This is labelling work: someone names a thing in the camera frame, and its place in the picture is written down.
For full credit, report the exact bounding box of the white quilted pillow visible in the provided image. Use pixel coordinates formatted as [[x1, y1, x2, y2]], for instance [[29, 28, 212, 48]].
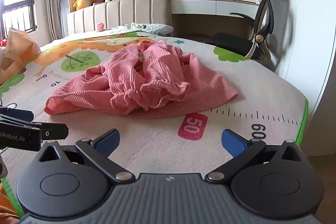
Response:
[[105, 22, 174, 37]]

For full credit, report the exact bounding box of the pink ribbed garment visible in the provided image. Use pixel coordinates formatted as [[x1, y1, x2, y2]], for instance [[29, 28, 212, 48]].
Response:
[[43, 40, 239, 116]]

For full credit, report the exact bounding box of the beige padded headboard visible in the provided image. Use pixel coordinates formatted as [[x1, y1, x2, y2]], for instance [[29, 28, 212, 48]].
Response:
[[67, 0, 172, 37]]

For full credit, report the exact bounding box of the printed giraffe play mat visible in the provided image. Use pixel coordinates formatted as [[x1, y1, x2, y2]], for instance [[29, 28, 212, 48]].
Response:
[[0, 30, 310, 218]]

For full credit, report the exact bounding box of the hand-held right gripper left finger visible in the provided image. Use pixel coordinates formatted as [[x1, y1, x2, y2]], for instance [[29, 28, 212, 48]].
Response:
[[39, 129, 136, 185]]

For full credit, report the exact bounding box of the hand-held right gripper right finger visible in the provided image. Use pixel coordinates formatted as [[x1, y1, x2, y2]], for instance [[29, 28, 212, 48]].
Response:
[[205, 129, 303, 184]]

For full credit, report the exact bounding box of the black office chair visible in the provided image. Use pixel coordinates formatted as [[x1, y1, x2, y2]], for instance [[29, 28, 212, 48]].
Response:
[[203, 0, 285, 67]]

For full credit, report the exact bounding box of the white wooden desk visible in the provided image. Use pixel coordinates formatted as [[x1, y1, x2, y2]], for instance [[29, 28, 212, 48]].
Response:
[[170, 0, 261, 38]]

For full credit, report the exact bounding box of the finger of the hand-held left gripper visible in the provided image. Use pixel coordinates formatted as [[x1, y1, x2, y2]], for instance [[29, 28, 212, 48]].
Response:
[[0, 106, 34, 123], [31, 123, 69, 141]]

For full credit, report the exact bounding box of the orange beige cloth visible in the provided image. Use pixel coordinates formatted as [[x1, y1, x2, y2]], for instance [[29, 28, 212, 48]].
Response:
[[0, 27, 42, 77]]

